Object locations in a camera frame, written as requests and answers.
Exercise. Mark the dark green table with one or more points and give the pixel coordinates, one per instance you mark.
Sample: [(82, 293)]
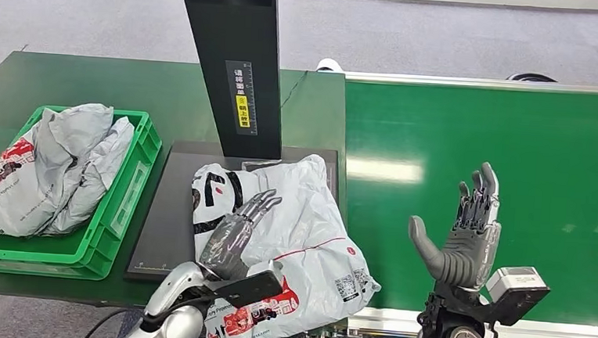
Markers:
[(101, 83)]

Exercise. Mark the black scanner column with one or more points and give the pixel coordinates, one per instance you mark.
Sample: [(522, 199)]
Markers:
[(235, 29)]

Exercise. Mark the aluminium conveyor side rail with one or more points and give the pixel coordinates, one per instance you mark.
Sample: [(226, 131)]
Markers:
[(579, 335)]

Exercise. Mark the white round object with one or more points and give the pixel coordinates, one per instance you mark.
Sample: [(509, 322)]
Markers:
[(330, 66)]

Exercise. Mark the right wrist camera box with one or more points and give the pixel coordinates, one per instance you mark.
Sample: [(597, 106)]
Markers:
[(517, 290)]

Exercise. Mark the grey mailer bag red print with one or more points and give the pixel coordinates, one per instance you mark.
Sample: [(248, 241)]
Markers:
[(22, 192)]

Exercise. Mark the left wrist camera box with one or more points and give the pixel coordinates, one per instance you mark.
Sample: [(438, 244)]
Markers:
[(250, 289)]

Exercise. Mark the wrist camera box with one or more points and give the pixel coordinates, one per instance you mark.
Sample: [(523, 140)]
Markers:
[(250, 289), (517, 290)]

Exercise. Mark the green conveyor belt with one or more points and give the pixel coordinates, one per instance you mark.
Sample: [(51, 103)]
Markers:
[(489, 122)]

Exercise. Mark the green plastic crate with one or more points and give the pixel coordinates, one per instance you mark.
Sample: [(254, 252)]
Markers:
[(13, 254)]

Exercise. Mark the plain grey mailer bag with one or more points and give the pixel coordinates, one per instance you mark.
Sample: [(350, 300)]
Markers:
[(102, 166)]

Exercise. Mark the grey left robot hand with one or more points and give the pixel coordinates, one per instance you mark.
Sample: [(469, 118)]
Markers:
[(230, 236)]

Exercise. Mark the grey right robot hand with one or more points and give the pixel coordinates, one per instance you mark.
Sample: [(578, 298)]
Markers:
[(465, 256)]

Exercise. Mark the white plastic mailer package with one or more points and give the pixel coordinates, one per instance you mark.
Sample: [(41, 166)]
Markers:
[(306, 215)]

